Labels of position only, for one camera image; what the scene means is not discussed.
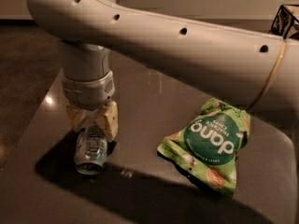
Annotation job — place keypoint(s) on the green dang chips bag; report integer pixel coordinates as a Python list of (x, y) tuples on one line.
[(206, 149)]

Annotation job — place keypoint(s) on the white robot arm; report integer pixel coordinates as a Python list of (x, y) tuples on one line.
[(255, 71)]

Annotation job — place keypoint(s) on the black wire frame object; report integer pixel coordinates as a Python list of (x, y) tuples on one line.
[(286, 22)]

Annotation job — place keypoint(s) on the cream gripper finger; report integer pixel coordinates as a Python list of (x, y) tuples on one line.
[(107, 119), (76, 116)]

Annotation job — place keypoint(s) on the white green 7up can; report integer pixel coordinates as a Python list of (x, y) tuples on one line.
[(91, 151)]

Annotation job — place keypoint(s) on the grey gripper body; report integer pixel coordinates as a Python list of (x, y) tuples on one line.
[(88, 92)]

